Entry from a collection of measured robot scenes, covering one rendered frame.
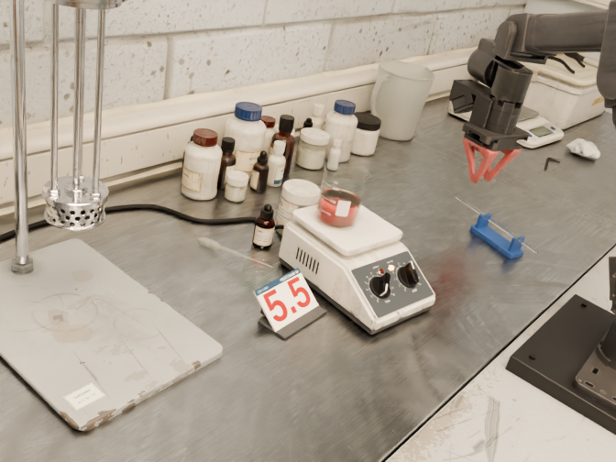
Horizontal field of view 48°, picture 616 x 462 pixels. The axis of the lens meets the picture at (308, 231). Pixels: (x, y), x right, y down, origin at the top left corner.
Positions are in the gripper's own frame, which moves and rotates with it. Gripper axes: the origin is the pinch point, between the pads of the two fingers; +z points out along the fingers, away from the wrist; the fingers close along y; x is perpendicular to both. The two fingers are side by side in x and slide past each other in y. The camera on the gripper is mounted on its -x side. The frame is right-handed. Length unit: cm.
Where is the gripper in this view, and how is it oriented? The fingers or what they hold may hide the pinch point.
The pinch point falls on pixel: (481, 176)
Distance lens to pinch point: 125.0
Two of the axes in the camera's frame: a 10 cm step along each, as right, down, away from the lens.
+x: 5.2, 4.8, -7.0
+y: -8.4, 1.3, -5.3
